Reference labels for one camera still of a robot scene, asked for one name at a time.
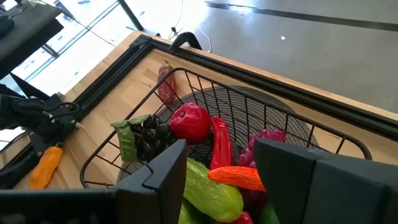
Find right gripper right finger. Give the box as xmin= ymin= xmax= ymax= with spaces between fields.
xmin=253 ymin=138 xmax=398 ymax=224

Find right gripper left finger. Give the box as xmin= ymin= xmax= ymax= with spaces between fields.
xmin=0 ymin=139 xmax=188 ymax=224

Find pink grape bunch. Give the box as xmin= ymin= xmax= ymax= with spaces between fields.
xmin=237 ymin=128 xmax=287 ymax=168

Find red bell pepper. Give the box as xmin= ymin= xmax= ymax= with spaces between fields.
xmin=216 ymin=210 xmax=254 ymax=224

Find orange-red carrot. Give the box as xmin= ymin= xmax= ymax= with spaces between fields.
xmin=207 ymin=165 xmax=267 ymax=193

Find dark grapes with green leaves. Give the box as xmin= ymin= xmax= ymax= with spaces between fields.
xmin=110 ymin=113 xmax=178 ymax=163

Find red long pepper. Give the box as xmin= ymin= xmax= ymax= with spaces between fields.
xmin=209 ymin=116 xmax=234 ymax=170

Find red round fake fruit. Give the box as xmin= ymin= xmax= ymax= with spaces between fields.
xmin=169 ymin=102 xmax=213 ymax=146

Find orange carrot on table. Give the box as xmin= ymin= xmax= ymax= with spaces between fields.
xmin=29 ymin=142 xmax=65 ymax=190

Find grey round woven placemat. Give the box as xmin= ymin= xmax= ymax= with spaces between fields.
xmin=116 ymin=85 xmax=320 ymax=184

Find dark red chili pepper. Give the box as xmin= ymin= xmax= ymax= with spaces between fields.
xmin=157 ymin=60 xmax=177 ymax=106

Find grey desk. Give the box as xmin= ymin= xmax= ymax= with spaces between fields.
xmin=0 ymin=2 xmax=65 ymax=80

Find black wire basket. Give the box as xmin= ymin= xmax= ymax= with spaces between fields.
xmin=79 ymin=67 xmax=373 ymax=190

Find black aluminium table frame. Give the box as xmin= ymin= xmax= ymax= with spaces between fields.
xmin=0 ymin=33 xmax=398 ymax=190

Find black clamp bracket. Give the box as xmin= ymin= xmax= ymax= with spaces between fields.
xmin=169 ymin=31 xmax=203 ymax=53

